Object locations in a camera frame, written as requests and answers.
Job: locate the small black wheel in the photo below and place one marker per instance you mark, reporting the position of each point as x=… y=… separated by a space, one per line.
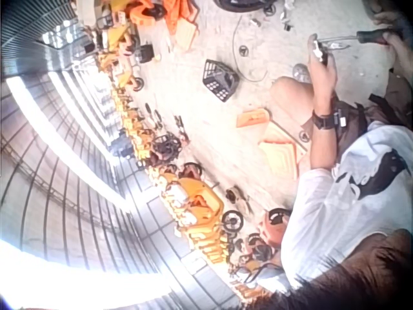
x=243 y=50

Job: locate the heap of orange plastic parts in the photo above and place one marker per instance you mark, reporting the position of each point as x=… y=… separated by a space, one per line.
x=171 y=19

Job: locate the person's right hand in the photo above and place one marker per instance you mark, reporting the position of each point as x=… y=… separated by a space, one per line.
x=400 y=45

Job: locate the person's right fingers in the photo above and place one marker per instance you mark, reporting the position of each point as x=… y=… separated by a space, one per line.
x=393 y=40

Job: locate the black plastic basket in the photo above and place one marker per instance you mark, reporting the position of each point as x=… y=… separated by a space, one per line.
x=220 y=79

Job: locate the black spoked wheel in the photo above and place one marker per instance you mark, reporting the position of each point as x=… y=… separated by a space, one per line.
x=232 y=221

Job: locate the small orange plastic panel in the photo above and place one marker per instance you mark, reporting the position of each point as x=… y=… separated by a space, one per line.
x=252 y=118

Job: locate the large black tyre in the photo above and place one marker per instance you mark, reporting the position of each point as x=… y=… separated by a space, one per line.
x=242 y=4

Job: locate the small metal part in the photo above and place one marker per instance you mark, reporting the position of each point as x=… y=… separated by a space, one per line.
x=320 y=51

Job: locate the black wrist band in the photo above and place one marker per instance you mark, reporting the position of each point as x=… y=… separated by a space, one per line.
x=324 y=121

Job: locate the large orange plastic panel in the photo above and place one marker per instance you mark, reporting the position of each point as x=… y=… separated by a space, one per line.
x=280 y=151

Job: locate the heap of small metal parts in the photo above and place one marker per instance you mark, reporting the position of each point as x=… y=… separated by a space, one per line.
x=285 y=16

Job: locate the row of yellow toy cars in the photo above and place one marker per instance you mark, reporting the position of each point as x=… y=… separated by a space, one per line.
x=135 y=129

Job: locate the person's left hand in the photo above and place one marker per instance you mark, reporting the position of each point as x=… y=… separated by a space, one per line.
x=321 y=80

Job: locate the large yellow toy car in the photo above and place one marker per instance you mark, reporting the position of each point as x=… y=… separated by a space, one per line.
x=197 y=205

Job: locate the small motor part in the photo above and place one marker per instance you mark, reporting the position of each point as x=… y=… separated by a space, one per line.
x=235 y=196

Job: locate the person's legs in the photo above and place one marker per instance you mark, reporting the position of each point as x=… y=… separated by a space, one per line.
x=290 y=97

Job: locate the grey round part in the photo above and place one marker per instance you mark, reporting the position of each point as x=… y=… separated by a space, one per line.
x=300 y=73

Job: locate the person's left fingers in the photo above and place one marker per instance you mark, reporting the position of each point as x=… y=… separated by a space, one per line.
x=311 y=48

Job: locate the orange toy car body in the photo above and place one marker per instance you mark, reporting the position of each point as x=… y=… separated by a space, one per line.
x=272 y=227

